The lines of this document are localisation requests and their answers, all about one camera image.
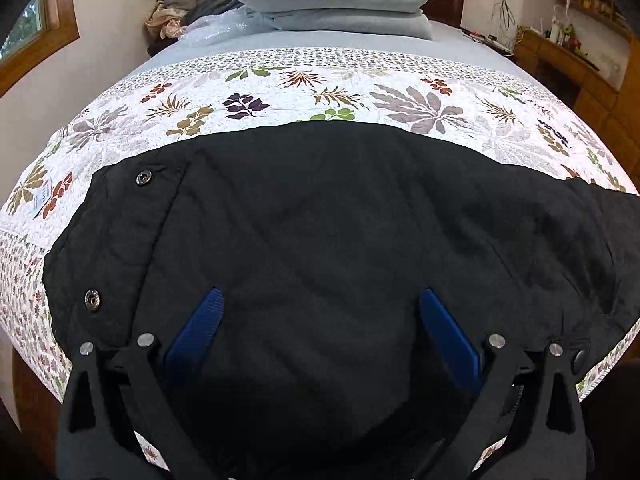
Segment pile of crumpled clothes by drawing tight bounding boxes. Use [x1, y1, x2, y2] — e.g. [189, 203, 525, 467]
[145, 0, 202, 42]

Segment wooden desk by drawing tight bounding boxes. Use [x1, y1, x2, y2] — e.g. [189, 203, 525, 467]
[515, 25, 621, 111]

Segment black pants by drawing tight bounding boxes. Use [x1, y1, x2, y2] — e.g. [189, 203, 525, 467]
[44, 121, 640, 480]

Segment clear plastic wrap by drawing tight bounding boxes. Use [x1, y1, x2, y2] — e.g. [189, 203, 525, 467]
[175, 12, 271, 50]

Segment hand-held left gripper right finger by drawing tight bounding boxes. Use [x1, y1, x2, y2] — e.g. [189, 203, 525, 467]
[419, 287, 587, 480]

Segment wooden window frame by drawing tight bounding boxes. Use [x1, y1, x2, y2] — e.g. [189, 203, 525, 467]
[0, 0, 81, 97]

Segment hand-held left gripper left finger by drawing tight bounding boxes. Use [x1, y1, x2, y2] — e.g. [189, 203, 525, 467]
[56, 287, 226, 480]

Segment thin folded grey blanket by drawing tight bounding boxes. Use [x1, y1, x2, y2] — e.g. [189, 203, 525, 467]
[260, 7, 434, 41]

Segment wooden wall shelf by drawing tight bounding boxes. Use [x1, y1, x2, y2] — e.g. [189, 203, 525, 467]
[550, 0, 636, 41]

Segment light blue bed sheet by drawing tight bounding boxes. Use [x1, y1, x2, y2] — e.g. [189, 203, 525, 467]
[112, 14, 526, 93]

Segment floral leaf print quilt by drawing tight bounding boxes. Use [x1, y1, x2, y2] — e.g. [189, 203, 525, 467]
[0, 47, 640, 472]

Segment hanging cables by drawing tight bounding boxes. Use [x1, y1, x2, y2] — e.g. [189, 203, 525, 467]
[492, 0, 519, 52]

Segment dark grey cloth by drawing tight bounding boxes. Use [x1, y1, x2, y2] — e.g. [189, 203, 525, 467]
[182, 0, 246, 27]

